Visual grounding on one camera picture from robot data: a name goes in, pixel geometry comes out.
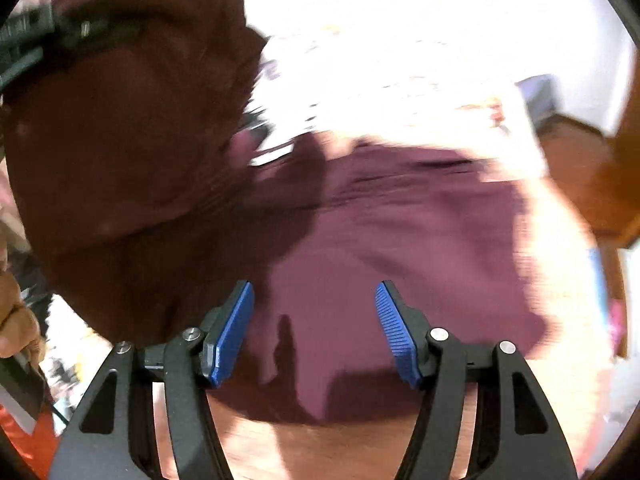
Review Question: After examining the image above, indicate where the person left hand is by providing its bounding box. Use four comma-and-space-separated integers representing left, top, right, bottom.
0, 271, 46, 367

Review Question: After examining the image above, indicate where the maroon button shirt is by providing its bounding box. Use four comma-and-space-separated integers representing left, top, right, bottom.
4, 0, 546, 424

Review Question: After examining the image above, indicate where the brown wooden door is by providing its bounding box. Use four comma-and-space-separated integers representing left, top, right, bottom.
539, 72, 640, 248

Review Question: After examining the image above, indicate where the newspaper print bed blanket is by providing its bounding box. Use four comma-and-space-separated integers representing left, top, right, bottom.
39, 0, 632, 480

